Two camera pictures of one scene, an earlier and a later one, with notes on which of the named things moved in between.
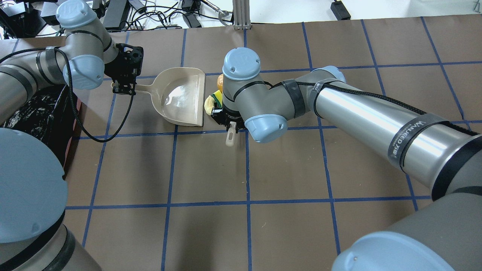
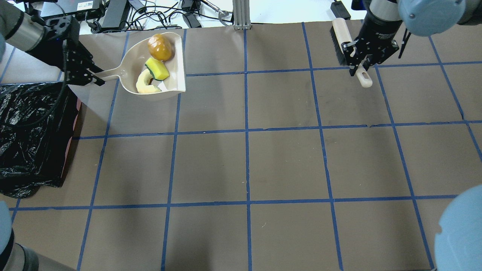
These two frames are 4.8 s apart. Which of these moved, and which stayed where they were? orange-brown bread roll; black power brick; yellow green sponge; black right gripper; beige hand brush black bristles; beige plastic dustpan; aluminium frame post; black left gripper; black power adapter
Moved: orange-brown bread roll; beige plastic dustpan; yellow green sponge; black left gripper; beige hand brush black bristles; black right gripper
Stayed: aluminium frame post; black power adapter; black power brick
